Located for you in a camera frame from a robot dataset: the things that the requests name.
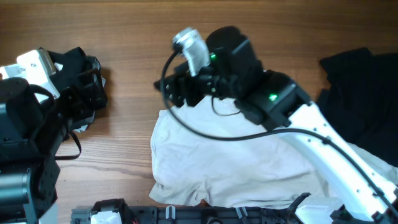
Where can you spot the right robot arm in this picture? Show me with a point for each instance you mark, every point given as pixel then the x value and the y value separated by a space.
pixel 224 65

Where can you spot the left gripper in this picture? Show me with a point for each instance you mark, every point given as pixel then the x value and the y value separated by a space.
pixel 86 105

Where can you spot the grey folded shirt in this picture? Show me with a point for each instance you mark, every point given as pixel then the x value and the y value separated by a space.
pixel 94 97

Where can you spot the black clothes pile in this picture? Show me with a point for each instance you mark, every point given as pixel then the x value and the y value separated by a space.
pixel 361 103

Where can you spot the beige t-shirt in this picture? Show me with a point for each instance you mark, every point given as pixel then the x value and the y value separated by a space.
pixel 197 155

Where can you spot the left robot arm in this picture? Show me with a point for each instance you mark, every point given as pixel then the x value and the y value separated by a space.
pixel 33 126

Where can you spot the black folded polo shirt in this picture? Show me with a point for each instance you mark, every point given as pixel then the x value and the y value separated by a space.
pixel 74 62

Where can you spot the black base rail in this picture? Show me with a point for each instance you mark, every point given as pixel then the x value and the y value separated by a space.
pixel 117 211

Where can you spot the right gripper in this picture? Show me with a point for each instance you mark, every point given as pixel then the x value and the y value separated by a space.
pixel 181 79

